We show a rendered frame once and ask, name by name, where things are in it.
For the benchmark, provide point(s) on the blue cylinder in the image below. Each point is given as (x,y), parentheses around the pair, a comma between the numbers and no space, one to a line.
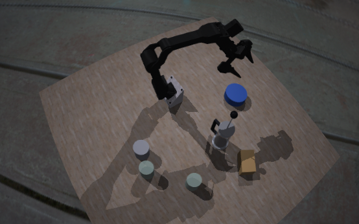
(235,94)

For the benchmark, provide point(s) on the glass french press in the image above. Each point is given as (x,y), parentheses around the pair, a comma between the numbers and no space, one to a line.
(223,134)

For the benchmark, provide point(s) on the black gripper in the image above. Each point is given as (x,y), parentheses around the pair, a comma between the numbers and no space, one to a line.
(225,67)

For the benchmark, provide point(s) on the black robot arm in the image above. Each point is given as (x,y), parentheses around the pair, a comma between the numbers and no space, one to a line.
(208,33)

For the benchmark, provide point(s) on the brown cube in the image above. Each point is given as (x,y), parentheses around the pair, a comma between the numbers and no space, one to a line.
(246,162)

